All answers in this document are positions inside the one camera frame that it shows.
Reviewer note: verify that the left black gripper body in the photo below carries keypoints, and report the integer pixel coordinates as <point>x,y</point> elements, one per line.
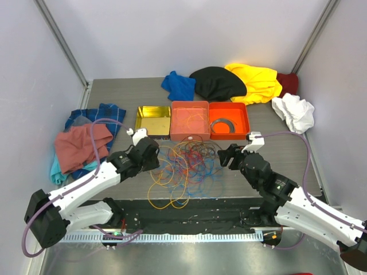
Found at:
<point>141,165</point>

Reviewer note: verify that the white cloth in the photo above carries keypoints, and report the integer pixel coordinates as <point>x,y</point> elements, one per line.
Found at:
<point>296,112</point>

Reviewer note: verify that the dark red cloth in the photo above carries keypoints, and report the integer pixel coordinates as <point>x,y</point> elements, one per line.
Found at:
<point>289,83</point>

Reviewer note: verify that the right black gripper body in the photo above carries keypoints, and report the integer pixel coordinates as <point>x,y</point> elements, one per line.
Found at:
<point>238,157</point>

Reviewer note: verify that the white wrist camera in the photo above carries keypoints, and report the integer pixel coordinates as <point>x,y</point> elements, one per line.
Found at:
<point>137,135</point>
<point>255,142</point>

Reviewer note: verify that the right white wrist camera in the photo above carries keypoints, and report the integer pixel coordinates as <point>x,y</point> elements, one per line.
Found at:
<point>255,142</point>

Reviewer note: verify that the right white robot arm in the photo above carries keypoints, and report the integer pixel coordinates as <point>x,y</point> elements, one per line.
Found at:
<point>290,205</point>

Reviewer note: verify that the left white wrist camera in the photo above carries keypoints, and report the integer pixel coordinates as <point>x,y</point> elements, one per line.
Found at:
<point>137,135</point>

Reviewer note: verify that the salmon red cloth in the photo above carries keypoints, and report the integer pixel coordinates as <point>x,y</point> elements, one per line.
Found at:
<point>74,149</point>

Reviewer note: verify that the white slotted cable duct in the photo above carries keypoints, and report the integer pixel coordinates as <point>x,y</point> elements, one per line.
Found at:
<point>94,236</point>

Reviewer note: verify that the yellow cloth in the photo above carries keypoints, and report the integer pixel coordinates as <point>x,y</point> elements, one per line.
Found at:
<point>261,83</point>

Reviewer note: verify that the teal cloth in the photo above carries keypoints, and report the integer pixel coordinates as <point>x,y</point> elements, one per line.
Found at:
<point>58,178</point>

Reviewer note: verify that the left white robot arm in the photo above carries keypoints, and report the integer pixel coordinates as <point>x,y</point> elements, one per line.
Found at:
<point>50,216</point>

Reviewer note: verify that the salmon pink plastic box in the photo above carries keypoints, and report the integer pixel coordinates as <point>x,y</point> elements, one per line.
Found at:
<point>189,121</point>

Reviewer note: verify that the gold metal tin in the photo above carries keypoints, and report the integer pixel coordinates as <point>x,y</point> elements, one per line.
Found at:
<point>155,119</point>

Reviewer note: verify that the blue plaid cloth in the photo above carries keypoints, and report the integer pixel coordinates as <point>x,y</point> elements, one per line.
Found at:
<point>104,111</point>

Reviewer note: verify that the orange plastic box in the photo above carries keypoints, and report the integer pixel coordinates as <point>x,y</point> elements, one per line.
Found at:
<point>228,121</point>

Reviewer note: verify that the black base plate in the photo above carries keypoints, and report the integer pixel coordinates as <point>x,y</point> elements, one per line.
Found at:
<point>199,216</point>

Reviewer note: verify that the black cloth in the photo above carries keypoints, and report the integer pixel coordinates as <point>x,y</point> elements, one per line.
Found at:
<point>215,83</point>

